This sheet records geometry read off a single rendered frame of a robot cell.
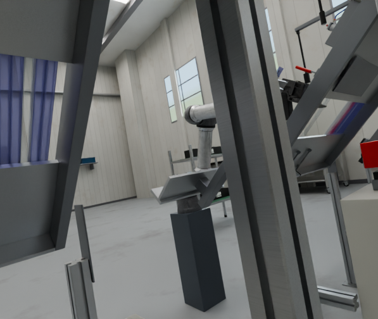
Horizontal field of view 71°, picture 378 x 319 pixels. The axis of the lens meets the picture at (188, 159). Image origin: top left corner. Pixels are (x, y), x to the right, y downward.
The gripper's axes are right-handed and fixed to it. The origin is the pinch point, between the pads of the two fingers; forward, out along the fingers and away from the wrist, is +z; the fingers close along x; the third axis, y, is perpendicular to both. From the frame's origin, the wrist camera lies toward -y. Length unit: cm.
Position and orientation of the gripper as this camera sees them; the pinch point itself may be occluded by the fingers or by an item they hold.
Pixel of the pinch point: (321, 107)
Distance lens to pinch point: 121.0
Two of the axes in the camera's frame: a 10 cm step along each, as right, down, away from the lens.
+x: 7.4, -1.0, 6.7
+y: 2.1, -9.1, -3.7
